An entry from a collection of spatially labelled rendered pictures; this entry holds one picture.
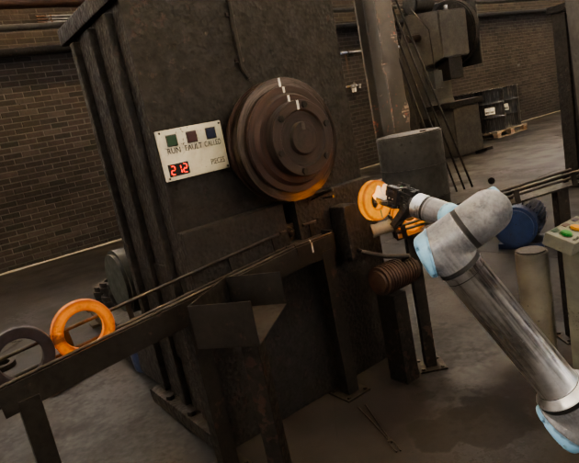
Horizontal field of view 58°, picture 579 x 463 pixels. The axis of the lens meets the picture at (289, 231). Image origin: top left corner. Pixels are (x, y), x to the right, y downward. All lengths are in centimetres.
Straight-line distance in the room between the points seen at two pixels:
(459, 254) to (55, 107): 710
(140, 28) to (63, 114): 608
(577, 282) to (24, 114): 700
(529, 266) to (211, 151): 129
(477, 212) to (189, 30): 124
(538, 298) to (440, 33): 787
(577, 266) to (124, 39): 180
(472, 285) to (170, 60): 129
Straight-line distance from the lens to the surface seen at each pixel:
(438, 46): 981
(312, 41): 239
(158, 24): 204
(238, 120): 194
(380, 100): 649
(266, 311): 173
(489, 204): 139
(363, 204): 202
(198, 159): 199
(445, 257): 137
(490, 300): 143
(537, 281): 224
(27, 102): 797
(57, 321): 174
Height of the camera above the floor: 118
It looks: 11 degrees down
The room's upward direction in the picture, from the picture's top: 11 degrees counter-clockwise
